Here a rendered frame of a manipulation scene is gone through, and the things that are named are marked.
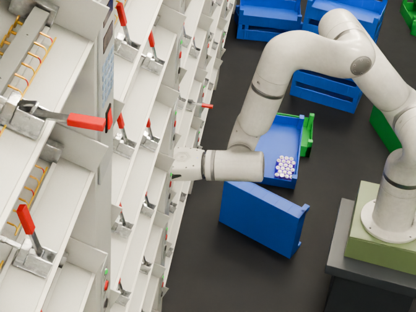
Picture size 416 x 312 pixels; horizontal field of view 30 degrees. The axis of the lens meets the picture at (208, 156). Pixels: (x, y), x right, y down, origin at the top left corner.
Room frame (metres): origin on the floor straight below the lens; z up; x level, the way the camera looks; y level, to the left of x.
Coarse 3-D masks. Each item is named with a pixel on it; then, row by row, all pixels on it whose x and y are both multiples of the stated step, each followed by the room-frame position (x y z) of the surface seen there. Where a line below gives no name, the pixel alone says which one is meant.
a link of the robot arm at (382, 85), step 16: (336, 16) 1.71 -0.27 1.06; (352, 16) 1.72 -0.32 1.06; (320, 32) 1.71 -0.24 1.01; (336, 32) 1.65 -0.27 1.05; (384, 64) 1.68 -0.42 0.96; (368, 80) 1.66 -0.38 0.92; (384, 80) 1.66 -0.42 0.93; (400, 80) 1.69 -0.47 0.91; (368, 96) 1.67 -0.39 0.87; (384, 96) 1.66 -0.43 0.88; (400, 96) 1.67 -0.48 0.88; (384, 112) 1.75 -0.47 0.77; (400, 112) 1.75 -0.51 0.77
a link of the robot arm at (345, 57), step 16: (288, 32) 1.64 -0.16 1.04; (304, 32) 1.64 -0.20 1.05; (352, 32) 1.63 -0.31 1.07; (272, 48) 1.61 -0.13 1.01; (288, 48) 1.60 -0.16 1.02; (304, 48) 1.60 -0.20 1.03; (320, 48) 1.60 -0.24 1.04; (336, 48) 1.58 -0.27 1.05; (352, 48) 1.57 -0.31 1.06; (368, 48) 1.59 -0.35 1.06; (272, 64) 1.59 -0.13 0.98; (288, 64) 1.59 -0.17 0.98; (304, 64) 1.60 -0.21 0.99; (320, 64) 1.59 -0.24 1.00; (336, 64) 1.57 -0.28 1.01; (352, 64) 1.56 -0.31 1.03; (368, 64) 1.57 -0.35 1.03; (256, 80) 1.61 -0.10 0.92; (272, 80) 1.59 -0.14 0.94; (288, 80) 1.61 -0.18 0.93
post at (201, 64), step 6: (210, 0) 2.17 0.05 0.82; (204, 6) 2.16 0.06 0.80; (204, 12) 2.16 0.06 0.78; (210, 12) 2.22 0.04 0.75; (204, 42) 2.16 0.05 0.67; (204, 48) 2.16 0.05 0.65; (204, 54) 2.16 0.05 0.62; (204, 60) 2.17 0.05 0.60; (198, 66) 2.16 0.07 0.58; (204, 66) 2.19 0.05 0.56; (198, 102) 2.16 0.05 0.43; (198, 108) 2.16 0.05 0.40; (198, 114) 2.16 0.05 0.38; (192, 186) 2.19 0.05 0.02
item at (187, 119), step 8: (200, 72) 2.16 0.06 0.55; (200, 80) 2.16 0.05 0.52; (192, 88) 2.11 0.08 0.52; (200, 88) 2.13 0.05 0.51; (192, 96) 2.06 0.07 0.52; (184, 112) 1.97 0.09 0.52; (192, 112) 1.99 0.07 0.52; (184, 120) 1.93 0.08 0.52; (184, 128) 1.89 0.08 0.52; (184, 136) 1.86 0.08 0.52; (176, 144) 1.81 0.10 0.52; (184, 144) 1.82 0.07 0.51
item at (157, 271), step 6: (156, 264) 1.46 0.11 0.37; (156, 270) 1.46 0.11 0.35; (162, 270) 1.46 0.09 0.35; (150, 276) 1.45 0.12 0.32; (156, 276) 1.46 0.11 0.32; (150, 282) 1.43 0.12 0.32; (156, 282) 1.44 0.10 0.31; (150, 288) 1.41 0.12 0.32; (156, 288) 1.42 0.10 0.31; (150, 294) 1.39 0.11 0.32; (144, 300) 1.37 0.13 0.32; (150, 300) 1.37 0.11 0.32; (144, 306) 1.35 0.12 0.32; (150, 306) 1.35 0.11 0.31
